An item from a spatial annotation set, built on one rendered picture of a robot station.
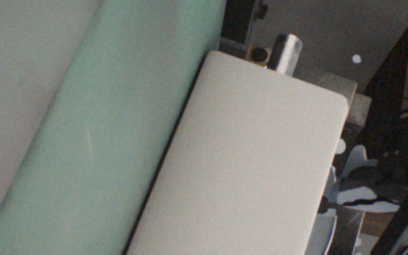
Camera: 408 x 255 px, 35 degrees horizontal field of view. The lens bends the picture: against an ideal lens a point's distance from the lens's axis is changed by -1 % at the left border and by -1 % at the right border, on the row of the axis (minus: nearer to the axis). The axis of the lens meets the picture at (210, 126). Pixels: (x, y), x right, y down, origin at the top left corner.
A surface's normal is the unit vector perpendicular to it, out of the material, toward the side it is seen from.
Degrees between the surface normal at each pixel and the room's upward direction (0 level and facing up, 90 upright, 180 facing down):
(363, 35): 0
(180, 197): 0
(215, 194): 0
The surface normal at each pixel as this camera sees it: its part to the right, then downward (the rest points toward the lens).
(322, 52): 0.07, -0.36
